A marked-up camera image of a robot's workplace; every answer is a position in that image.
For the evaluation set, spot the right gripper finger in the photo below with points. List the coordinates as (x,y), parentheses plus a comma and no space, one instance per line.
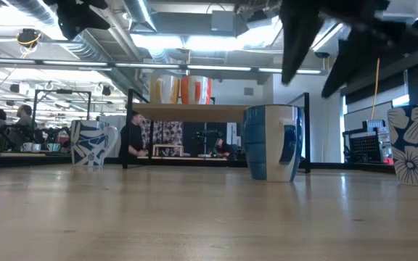
(298,32)
(352,58)

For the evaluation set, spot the yellow and white mug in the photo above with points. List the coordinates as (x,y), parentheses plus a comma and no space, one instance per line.
(163,88)

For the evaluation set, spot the blue and white mug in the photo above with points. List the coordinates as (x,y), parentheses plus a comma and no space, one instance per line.
(272,143)

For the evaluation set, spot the orange and white mug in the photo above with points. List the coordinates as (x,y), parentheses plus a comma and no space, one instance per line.
(194,90)

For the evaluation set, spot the white mug blue leaf pattern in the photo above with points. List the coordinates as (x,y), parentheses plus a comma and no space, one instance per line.
(89,143)

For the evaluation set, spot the black background robot arm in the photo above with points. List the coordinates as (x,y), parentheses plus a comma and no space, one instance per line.
(209,134)
(13,132)

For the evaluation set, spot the grey ceiling junction box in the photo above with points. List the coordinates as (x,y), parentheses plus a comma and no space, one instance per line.
(223,20)

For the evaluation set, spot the long ceiling light bar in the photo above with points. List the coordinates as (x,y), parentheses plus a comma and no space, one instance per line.
(216,67)

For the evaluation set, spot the black perforated equipment rack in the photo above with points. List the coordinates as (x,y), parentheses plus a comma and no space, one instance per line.
(366,146)

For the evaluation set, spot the small red box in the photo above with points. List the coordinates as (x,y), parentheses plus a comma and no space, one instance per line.
(388,161)

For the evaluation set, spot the small background mug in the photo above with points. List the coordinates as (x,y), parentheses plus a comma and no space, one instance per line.
(27,146)
(53,147)
(36,147)

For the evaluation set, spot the wooden shelf with black legs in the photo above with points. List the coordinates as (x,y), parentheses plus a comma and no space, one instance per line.
(187,112)

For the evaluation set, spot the patterned divider panel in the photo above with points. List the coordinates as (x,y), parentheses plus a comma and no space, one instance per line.
(171,132)

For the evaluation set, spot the small background wooden shelf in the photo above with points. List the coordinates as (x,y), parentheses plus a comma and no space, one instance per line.
(168,145)

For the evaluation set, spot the large silver air duct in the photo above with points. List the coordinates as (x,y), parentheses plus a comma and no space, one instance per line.
(82,45)

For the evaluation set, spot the round silver air duct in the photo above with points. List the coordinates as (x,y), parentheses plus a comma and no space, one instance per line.
(138,12)

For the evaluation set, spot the black background rig frame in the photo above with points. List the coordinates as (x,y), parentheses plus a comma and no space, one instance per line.
(62,91)

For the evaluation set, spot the black aluminium table frame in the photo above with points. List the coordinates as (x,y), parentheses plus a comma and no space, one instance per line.
(31,161)

